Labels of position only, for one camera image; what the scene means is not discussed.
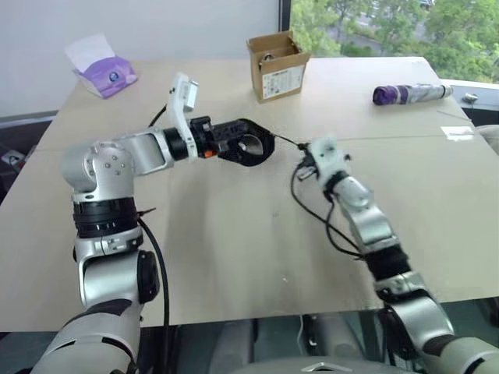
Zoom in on dark window frame post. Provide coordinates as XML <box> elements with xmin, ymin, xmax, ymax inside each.
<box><xmin>278</xmin><ymin>0</ymin><xmax>294</xmax><ymax>33</ymax></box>

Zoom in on black drawstring pouch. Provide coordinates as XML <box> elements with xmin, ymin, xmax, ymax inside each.
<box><xmin>228</xmin><ymin>130</ymin><xmax>309</xmax><ymax>169</ymax></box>

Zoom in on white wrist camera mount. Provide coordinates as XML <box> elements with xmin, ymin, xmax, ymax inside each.
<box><xmin>168</xmin><ymin>71</ymin><xmax>200</xmax><ymax>161</ymax></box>
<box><xmin>306</xmin><ymin>136</ymin><xmax>349</xmax><ymax>189</ymax></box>

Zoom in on folded purple umbrella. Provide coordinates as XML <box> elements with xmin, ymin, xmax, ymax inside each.
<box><xmin>372</xmin><ymin>82</ymin><xmax>455</xmax><ymax>107</ymax></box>

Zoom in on open cardboard box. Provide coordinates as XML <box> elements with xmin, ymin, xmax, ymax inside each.
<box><xmin>245</xmin><ymin>30</ymin><xmax>312</xmax><ymax>104</ymax></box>

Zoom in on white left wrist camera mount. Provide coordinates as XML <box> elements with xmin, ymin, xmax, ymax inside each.
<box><xmin>168</xmin><ymin>71</ymin><xmax>200</xmax><ymax>161</ymax></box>

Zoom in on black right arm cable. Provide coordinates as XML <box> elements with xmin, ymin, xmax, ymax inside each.
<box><xmin>289</xmin><ymin>154</ymin><xmax>366</xmax><ymax>263</ymax></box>

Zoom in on small metal cup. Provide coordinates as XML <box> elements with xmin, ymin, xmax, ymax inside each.
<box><xmin>238</xmin><ymin>136</ymin><xmax>262</xmax><ymax>157</ymax></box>

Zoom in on purple tissue pack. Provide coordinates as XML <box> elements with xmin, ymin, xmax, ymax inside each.
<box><xmin>72</xmin><ymin>55</ymin><xmax>140</xmax><ymax>101</ymax></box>

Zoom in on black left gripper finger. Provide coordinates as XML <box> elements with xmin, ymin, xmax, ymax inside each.
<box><xmin>235</xmin><ymin>117</ymin><xmax>275</xmax><ymax>138</ymax></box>
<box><xmin>216</xmin><ymin>149</ymin><xmax>255</xmax><ymax>169</ymax></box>

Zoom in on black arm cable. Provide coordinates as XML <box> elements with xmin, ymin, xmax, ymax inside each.
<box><xmin>289</xmin><ymin>154</ymin><xmax>366</xmax><ymax>263</ymax></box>
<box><xmin>136</xmin><ymin>102</ymin><xmax>173</xmax><ymax>329</ymax></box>

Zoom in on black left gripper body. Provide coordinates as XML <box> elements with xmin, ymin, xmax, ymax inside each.
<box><xmin>189</xmin><ymin>115</ymin><xmax>239</xmax><ymax>160</ymax></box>

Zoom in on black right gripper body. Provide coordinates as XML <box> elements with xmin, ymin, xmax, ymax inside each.
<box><xmin>297</xmin><ymin>152</ymin><xmax>320</xmax><ymax>182</ymax></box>

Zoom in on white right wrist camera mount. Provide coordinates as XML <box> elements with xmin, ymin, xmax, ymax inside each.
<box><xmin>306</xmin><ymin>136</ymin><xmax>349</xmax><ymax>189</ymax></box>

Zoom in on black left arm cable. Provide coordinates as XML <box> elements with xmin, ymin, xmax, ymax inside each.
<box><xmin>136</xmin><ymin>102</ymin><xmax>173</xmax><ymax>329</ymax></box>

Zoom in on grey robot torso plate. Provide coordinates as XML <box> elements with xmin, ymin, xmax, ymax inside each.
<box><xmin>235</xmin><ymin>352</ymin><xmax>393</xmax><ymax>374</ymax></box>

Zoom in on white tissue sheet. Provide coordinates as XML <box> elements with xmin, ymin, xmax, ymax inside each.
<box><xmin>63</xmin><ymin>32</ymin><xmax>117</xmax><ymax>73</ymax></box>

